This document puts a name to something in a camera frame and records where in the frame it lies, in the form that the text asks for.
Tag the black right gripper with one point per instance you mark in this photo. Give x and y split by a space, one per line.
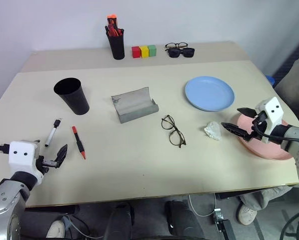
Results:
260 118

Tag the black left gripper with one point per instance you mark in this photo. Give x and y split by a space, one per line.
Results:
49 164

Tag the white marker black cap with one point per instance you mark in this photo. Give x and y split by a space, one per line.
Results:
51 133

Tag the crumpled white paper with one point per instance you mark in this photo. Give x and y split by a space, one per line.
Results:
213 131

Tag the red and black pen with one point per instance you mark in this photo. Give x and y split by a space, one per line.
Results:
78 142

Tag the pink plate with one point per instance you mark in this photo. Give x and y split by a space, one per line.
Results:
267 150

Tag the blue plate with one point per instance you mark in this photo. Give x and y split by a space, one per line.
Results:
209 93

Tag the blue round object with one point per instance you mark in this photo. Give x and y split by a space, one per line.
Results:
270 80

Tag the empty black cup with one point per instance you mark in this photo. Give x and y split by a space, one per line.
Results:
73 97

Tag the person in beige clothing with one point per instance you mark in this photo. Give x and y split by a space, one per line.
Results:
289 82

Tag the white sneaker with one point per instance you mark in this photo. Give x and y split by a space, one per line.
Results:
55 229

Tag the grey open glasses case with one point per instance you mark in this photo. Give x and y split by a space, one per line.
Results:
132 105

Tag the black sunglasses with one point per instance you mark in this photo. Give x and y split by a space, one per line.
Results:
175 53

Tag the white shoe beige sole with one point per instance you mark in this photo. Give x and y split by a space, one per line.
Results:
247 215

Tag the dark rounded shape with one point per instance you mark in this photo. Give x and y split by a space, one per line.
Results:
119 221
182 220

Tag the green block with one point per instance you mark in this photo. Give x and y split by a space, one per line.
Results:
152 50

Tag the black stand legs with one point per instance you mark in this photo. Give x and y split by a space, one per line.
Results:
298 225

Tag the yellow block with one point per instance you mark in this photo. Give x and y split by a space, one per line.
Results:
144 51

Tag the black pen holder cup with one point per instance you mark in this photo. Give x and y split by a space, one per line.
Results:
117 47

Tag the red block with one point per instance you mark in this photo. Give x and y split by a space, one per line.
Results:
136 52

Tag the black pen in holder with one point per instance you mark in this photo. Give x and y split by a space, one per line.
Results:
106 29

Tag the red pen in holder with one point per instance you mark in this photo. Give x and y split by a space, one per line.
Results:
115 32

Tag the orange capped marker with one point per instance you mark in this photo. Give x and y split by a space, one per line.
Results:
112 21

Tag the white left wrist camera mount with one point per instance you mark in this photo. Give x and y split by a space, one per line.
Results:
22 155

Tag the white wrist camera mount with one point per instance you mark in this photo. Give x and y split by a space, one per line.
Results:
22 155
273 110

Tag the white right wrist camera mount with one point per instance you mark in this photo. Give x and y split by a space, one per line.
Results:
273 110

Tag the round black frame glasses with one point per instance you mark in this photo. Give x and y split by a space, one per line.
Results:
173 131

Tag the thin black frame glasses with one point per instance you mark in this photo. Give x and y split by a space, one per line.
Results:
182 45

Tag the black metal bracket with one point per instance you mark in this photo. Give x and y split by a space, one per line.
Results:
223 223

